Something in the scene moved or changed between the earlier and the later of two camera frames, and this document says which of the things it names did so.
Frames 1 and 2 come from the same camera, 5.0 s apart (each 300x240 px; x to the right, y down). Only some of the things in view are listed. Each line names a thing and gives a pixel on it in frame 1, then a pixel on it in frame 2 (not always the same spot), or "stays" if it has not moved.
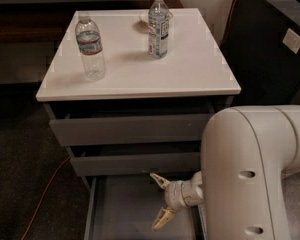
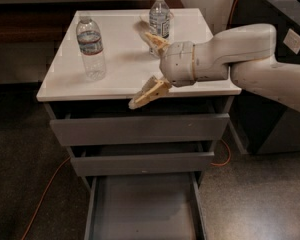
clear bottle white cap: x=158 y=26 stays
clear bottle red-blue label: x=91 y=49 stays
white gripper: x=173 y=195 to x=176 y=63
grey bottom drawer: x=124 y=207 stays
